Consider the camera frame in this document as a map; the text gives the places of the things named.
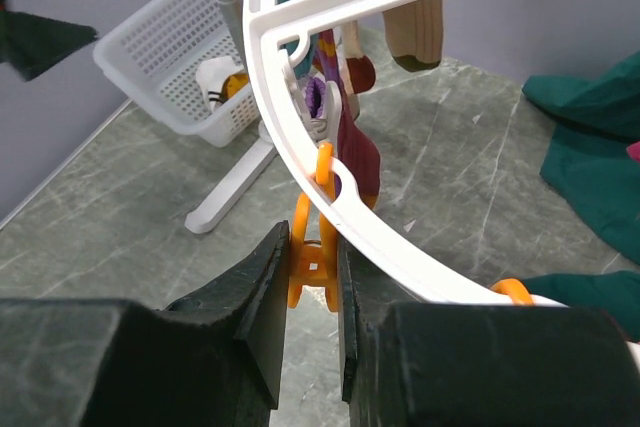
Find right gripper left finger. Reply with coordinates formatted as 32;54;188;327
1;221;290;426

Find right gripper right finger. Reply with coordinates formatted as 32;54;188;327
338;241;639;426

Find orange clothespin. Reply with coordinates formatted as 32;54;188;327
285;141;341;313
491;278;535;306

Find white sock black stripes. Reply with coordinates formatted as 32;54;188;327
195;56;243;112

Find white round clip hanger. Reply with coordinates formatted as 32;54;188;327
242;0;576;308

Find white plastic basket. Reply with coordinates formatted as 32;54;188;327
93;0;260;147

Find silver white clothes rack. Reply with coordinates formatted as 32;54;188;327
185;0;275;234

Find orange sock in basket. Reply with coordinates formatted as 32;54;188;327
222;72;249;102

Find green garment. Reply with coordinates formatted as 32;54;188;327
522;54;639;342

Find purple orange striped sock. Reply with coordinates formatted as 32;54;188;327
304;76;326;120

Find maroon orange striped sock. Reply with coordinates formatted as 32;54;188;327
340;20;376;95

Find beige hanging sock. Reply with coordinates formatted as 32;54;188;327
382;0;444;72

